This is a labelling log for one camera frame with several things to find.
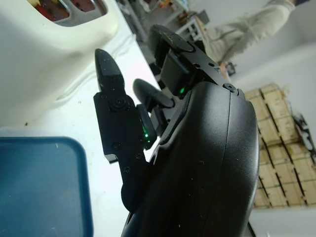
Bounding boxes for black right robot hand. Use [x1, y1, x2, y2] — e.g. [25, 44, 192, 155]
[93, 24, 260, 237]

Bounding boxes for person's legs in black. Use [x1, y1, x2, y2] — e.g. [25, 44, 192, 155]
[203, 0, 297, 75]

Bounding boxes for white two-slot toaster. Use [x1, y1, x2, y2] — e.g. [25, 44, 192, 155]
[0, 0, 124, 109]

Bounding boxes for stacked light wooden crates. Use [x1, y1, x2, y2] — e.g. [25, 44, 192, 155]
[244, 82, 316, 209]

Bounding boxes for dark teal plastic tray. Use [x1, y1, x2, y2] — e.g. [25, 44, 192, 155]
[0, 136, 94, 237]

